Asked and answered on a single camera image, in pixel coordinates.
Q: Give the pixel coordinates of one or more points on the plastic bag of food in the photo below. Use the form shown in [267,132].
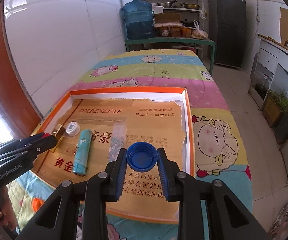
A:
[198,33]

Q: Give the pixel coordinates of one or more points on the green metal table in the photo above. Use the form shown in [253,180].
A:
[179,40]

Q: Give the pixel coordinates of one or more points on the blue bottle cap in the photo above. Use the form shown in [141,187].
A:
[141,156]

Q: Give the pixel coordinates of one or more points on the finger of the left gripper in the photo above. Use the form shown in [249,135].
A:
[35,148]
[20,143]

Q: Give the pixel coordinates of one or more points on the gold lighter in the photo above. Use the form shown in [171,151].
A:
[59,132]

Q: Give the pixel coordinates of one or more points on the person's left hand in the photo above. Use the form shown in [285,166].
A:
[7,215]

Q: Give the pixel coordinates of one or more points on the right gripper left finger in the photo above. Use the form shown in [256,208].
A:
[106,186]

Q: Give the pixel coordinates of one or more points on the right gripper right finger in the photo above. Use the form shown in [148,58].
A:
[179,186]

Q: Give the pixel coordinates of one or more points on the potted green plant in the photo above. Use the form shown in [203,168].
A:
[275,111]

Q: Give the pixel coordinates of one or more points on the white bottle cap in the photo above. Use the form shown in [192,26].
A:
[72,129]

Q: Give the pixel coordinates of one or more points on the grey kitchen counter cabinet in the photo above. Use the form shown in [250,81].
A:
[269,71]

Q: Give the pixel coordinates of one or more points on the clear plastic lighter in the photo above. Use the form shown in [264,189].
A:
[118,138]

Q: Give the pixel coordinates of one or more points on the blue water jug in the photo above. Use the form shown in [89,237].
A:
[139,19]

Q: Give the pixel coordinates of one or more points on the teal lighter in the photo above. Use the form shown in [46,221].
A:
[82,152]

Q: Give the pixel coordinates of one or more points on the colourful cartoon blanket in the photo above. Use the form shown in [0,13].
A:
[218,147]

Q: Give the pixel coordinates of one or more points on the brown wooden door frame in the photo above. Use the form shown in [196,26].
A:
[15,108]

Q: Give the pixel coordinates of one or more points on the orange cardboard box lid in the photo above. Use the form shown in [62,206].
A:
[117,117]

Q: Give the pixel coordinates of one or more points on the black refrigerator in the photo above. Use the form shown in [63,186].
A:
[228,28]

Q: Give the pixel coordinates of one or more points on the orange bottle cap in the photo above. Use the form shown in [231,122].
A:
[37,203]

